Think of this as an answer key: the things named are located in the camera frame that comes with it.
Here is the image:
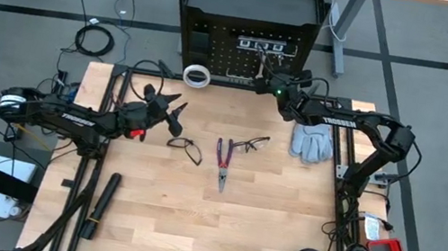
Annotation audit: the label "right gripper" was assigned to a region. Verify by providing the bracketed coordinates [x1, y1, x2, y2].
[248, 53, 317, 124]

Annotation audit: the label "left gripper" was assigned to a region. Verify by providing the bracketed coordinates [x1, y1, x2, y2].
[112, 78, 192, 148]

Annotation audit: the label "black clear safety glasses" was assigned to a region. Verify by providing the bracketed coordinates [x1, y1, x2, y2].
[230, 130, 272, 158]
[163, 134, 207, 168]

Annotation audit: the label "white masking tape roll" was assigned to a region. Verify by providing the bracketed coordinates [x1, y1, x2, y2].
[180, 62, 213, 92]

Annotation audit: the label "red blue handled pliers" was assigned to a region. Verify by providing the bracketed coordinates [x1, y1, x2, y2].
[208, 136, 236, 195]

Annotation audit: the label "red tape tag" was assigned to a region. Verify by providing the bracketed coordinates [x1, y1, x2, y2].
[129, 128, 148, 140]

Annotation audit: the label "grey work glove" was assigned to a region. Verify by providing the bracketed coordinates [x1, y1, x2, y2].
[286, 118, 340, 169]

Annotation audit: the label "black cylinder with yellow band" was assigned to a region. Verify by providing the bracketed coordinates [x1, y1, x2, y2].
[77, 168, 124, 244]

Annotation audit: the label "white plastic packet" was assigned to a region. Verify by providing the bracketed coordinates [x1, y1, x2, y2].
[358, 212, 384, 244]

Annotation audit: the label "silver pegboard hook rail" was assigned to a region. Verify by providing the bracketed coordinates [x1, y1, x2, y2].
[224, 67, 261, 83]
[228, 33, 300, 59]

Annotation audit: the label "black wedge bracket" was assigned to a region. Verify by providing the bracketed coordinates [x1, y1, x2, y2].
[155, 58, 177, 79]
[303, 81, 321, 101]

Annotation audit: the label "coiled black cable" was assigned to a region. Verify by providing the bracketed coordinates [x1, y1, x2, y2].
[71, 22, 118, 61]

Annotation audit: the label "silver corner bracket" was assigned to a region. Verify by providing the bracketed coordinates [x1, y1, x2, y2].
[332, 161, 350, 182]

